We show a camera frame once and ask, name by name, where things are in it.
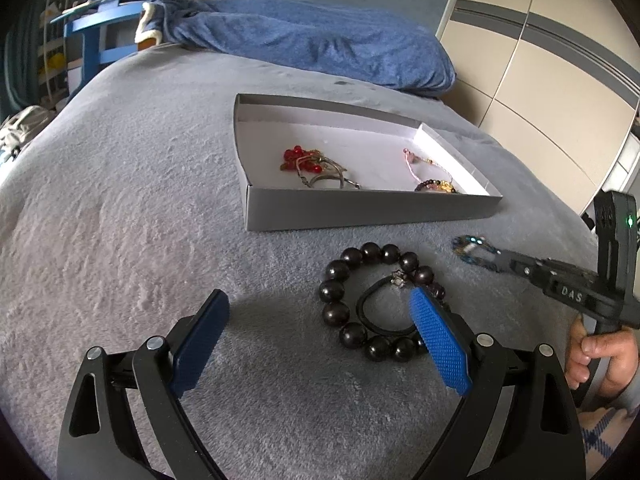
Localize white storage rack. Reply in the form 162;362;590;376
37;0;71;106

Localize shallow grey cardboard box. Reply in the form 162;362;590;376
233;93;502;232

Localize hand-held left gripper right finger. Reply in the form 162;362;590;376
407;287;586;480

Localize red bead charm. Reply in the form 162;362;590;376
281;145;323;173

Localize fleece lined denim garment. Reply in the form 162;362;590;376
135;0;236;53

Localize large black bead bracelet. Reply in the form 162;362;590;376
319;242;448;363

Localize silver metal ring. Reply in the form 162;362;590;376
297;157;362;191

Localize blue bead bracelet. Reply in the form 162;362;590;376
452;234;501;267

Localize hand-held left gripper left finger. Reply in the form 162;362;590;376
57;289;231;480

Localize person's right hand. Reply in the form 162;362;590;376
565;319;640;401

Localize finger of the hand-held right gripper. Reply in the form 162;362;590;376
492;249;551;286

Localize pink cord bracelet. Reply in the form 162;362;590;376
402;147;437;187

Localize plaid clothing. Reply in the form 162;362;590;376
575;405;640;480

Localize blue pillow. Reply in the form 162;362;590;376
165;0;457;98

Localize beige wardrobe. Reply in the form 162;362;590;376
435;0;640;221

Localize grey bed blanket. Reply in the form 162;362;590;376
0;42;601;480

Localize dark red bead bracelet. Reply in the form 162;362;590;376
414;178;458;195

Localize teal curtain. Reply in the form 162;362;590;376
0;0;41;121

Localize black hair tie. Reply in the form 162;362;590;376
356;270;426;337

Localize blue shelf with books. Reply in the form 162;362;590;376
50;0;201;86

